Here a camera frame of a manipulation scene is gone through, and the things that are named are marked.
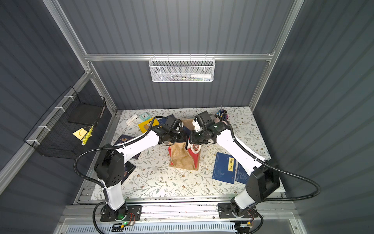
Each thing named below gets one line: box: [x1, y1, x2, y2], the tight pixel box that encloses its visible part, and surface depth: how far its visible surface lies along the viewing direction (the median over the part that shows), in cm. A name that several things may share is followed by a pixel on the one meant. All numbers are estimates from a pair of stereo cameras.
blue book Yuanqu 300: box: [212, 152, 237, 185], surface depth 90 cm
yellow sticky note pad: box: [72, 127, 93, 141], surface depth 75 cm
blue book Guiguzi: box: [236, 161, 250, 185], surface depth 86 cm
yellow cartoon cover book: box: [137, 117, 160, 134], surface depth 111 cm
